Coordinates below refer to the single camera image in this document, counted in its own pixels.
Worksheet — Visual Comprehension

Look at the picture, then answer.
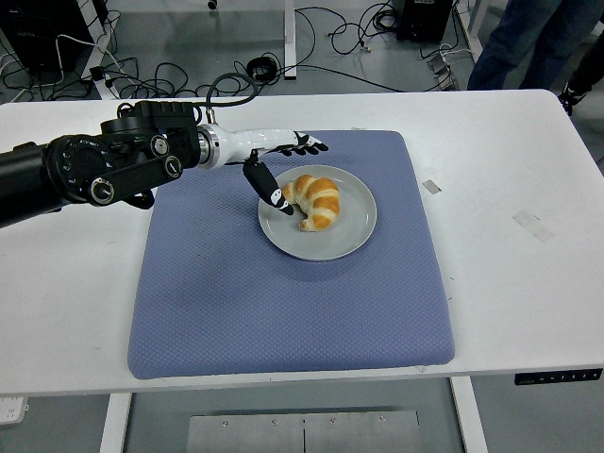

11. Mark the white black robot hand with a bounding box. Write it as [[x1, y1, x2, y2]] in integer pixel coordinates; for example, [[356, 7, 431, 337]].
[[214, 126, 329, 218]]

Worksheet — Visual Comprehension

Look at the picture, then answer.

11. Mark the golden croissant bread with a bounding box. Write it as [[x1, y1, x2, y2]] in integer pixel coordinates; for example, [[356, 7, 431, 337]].
[[280, 174, 341, 233]]

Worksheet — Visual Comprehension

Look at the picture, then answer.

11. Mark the round grey plate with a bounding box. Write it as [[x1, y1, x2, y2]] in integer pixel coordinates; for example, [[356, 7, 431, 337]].
[[257, 163, 378, 262]]

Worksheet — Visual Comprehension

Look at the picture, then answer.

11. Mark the blue quilted mat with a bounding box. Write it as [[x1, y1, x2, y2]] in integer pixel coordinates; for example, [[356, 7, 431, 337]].
[[126, 129, 456, 381]]

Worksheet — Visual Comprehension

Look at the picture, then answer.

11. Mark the white slanted desk leg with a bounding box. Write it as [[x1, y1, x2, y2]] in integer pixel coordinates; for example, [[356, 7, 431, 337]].
[[77, 0, 122, 101]]

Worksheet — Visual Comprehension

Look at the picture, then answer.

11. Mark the grey metal foot pedal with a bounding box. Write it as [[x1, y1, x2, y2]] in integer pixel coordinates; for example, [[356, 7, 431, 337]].
[[426, 49, 460, 91]]

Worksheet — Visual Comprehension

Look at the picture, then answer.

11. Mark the small black equipment box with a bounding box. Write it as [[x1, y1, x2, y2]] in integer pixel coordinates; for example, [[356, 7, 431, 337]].
[[394, 0, 454, 42]]

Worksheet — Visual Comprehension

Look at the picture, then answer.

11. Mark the large black equipment box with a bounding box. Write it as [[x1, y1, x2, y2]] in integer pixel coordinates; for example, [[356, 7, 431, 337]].
[[0, 0, 108, 76]]

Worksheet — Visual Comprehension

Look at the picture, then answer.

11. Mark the large clear tape patch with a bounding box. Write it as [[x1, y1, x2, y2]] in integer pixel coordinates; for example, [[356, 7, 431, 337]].
[[511, 209, 556, 243]]

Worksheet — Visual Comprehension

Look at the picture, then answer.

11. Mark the grey metal plate with screws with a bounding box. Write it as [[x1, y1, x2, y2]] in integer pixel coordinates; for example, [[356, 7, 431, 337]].
[[186, 410, 421, 453]]

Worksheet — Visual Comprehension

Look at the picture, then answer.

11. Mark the white table leg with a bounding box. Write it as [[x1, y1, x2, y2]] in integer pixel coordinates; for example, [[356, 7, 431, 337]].
[[98, 393, 134, 453], [448, 376, 490, 453]]

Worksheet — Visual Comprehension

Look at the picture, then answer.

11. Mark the person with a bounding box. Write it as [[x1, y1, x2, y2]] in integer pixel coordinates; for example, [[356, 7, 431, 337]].
[[556, 44, 604, 116]]

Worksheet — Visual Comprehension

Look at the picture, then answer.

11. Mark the white power strip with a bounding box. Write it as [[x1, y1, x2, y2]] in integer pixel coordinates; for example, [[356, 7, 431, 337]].
[[0, 397, 28, 425]]

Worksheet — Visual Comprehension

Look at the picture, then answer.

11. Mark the black table control panel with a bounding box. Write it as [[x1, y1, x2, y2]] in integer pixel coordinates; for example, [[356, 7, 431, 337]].
[[512, 371, 604, 387]]

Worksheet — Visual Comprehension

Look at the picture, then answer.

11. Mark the coiled black cable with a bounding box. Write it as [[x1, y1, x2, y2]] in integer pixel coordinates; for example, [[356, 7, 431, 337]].
[[245, 55, 277, 82]]

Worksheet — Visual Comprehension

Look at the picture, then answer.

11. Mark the white upright desk post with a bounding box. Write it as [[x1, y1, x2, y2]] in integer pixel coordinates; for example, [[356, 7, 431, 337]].
[[281, 0, 298, 80]]

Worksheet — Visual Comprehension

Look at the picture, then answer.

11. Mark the long black floor cable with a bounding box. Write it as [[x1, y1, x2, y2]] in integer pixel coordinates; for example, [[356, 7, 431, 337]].
[[282, 7, 407, 93]]

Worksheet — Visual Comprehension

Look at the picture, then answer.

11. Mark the white floor cable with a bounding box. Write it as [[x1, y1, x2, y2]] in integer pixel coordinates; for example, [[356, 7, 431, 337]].
[[53, 35, 143, 87]]

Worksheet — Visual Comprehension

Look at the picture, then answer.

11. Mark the white desk frame bar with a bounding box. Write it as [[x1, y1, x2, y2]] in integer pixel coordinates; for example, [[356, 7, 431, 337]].
[[451, 0, 483, 62]]

